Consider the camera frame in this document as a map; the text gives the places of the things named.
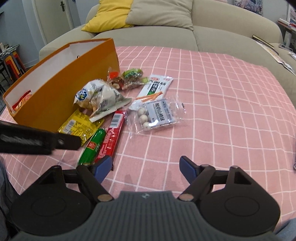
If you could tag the dark book on sofa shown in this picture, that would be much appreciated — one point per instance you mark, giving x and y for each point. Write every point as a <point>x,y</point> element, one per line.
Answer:
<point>261,41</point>

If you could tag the anime poster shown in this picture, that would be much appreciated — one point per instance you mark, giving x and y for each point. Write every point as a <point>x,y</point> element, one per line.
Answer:
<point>255,6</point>

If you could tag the yellow snack packet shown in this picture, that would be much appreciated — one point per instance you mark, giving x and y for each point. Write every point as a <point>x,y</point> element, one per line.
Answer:
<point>79,124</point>

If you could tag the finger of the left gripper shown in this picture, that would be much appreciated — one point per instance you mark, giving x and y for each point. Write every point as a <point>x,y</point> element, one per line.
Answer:
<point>64,141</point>

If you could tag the beige cushion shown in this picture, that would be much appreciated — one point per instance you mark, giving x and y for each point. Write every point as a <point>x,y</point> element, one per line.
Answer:
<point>161,13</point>

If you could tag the green sausage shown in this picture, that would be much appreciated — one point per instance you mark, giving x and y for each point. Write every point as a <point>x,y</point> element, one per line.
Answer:
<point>92,148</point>

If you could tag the magazine on sofa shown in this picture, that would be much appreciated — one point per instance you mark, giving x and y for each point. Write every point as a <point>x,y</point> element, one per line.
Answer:
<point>276,57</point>

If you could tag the clear packet with white balls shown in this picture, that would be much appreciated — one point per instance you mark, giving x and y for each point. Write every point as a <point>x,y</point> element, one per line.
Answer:
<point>154,115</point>

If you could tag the white door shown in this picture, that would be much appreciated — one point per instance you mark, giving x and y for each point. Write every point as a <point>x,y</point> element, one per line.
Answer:
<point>53,18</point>

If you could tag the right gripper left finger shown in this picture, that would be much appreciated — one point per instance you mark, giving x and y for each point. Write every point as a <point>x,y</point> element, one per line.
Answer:
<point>91,178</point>

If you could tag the red orange fries snack bag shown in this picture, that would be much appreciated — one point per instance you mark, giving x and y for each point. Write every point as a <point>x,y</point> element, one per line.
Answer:
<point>23,99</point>

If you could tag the beige sofa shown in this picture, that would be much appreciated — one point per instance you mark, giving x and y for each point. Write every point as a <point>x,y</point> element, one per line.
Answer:
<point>217,28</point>

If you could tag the white green stick-snack packet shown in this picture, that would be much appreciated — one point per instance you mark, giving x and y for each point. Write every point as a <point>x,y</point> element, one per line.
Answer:
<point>155,89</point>

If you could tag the red green candy packet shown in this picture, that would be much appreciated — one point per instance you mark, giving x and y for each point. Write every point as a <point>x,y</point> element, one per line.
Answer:
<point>129,79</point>

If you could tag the yellow cushion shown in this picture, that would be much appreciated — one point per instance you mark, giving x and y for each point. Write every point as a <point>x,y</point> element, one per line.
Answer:
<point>111,15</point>

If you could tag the pink checked tablecloth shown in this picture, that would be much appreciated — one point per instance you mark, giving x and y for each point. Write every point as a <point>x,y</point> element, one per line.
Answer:
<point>237,114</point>

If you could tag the red sausage stick packet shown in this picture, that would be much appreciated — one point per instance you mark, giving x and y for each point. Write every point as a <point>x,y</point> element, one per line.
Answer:
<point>109,144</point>

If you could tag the white blue snack bag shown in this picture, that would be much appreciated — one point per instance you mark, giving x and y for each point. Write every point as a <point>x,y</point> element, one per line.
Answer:
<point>100,98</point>

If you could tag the stacked colourful stools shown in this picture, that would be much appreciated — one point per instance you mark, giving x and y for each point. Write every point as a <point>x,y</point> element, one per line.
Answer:
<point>12,63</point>

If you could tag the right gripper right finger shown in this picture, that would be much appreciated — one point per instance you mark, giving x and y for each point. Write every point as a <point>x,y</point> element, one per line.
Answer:
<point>198,177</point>

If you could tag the orange cardboard box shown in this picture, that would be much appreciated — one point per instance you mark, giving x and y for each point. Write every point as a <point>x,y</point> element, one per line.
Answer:
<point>56,79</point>

